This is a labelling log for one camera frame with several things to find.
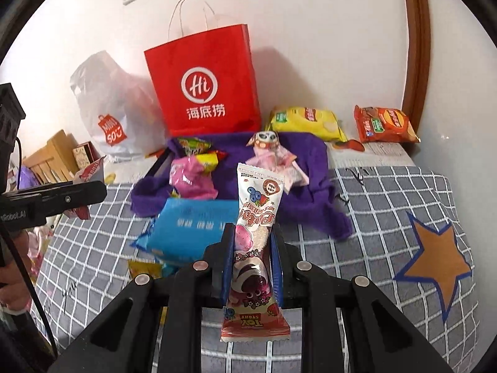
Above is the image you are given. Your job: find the purple cloth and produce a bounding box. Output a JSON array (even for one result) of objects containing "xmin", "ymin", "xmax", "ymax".
[{"xmin": 130, "ymin": 132, "xmax": 354, "ymax": 242}]

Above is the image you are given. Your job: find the patterned dark red box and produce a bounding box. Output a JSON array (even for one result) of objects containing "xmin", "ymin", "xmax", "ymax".
[{"xmin": 72, "ymin": 144, "xmax": 103, "ymax": 172}]

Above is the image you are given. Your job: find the blue tissue pack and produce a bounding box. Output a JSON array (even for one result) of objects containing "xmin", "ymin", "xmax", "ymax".
[{"xmin": 145, "ymin": 198, "xmax": 239, "ymax": 267}]

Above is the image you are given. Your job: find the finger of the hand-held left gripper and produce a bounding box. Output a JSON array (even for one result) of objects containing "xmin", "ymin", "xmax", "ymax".
[{"xmin": 10, "ymin": 181, "xmax": 107, "ymax": 218}]

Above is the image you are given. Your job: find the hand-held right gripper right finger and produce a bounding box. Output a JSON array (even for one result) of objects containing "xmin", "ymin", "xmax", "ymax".
[{"xmin": 270, "ymin": 223, "xmax": 453, "ymax": 373}]

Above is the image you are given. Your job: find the small red snack packet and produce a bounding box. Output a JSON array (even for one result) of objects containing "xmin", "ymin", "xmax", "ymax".
[{"xmin": 64, "ymin": 155, "xmax": 106, "ymax": 220}]

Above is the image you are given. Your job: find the person's left hand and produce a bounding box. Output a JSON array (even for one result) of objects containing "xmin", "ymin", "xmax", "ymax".
[{"xmin": 0, "ymin": 254, "xmax": 32, "ymax": 311}]

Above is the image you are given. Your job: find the red paper bag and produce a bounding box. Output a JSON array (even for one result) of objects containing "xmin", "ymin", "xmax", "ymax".
[{"xmin": 144, "ymin": 0, "xmax": 262, "ymax": 137}]

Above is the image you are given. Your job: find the wooden headboard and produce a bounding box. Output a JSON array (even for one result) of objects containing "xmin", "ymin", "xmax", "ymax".
[{"xmin": 23, "ymin": 130, "xmax": 80, "ymax": 185}]

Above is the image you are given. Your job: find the grey checked blanket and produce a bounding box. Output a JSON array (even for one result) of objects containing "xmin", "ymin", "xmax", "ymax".
[{"xmin": 31, "ymin": 165, "xmax": 480, "ymax": 373}]

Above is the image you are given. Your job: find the white plastic bag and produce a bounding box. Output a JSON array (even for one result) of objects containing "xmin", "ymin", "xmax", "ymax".
[{"xmin": 70, "ymin": 50, "xmax": 167, "ymax": 164}]

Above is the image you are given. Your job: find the green yellow candy packet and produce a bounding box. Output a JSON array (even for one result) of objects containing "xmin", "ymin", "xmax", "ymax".
[{"xmin": 176, "ymin": 137, "xmax": 212, "ymax": 157}]

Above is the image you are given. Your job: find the black cable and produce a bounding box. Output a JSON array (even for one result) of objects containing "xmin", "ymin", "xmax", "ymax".
[{"xmin": 0, "ymin": 136, "xmax": 60, "ymax": 360}]

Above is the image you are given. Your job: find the yellow chips bag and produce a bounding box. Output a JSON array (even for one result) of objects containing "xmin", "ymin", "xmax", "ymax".
[{"xmin": 269, "ymin": 106, "xmax": 348, "ymax": 142}]

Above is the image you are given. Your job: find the pale pink snack packet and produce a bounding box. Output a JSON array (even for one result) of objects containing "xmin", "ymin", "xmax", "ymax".
[{"xmin": 246, "ymin": 148, "xmax": 310, "ymax": 194}]

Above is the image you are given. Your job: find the panda face snack packet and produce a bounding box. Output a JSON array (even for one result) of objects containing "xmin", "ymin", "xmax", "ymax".
[{"xmin": 248, "ymin": 131, "xmax": 281, "ymax": 150}]

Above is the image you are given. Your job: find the long white pink snack packet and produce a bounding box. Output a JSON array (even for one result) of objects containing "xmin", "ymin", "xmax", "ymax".
[{"xmin": 221, "ymin": 162, "xmax": 291, "ymax": 343}]

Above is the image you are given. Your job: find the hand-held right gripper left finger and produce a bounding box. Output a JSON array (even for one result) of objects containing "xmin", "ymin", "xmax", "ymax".
[{"xmin": 48, "ymin": 223, "xmax": 237, "ymax": 373}]

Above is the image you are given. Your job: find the small yellow snack packet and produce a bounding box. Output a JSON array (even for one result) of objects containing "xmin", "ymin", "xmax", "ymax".
[{"xmin": 194, "ymin": 151, "xmax": 228, "ymax": 172}]

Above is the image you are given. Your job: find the brown wooden door frame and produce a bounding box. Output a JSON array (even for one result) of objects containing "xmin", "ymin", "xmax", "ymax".
[{"xmin": 400, "ymin": 0, "xmax": 431, "ymax": 125}]

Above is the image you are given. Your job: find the orange chips bag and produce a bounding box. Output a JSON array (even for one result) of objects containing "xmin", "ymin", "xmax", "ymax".
[{"xmin": 353, "ymin": 105, "xmax": 421, "ymax": 144}]

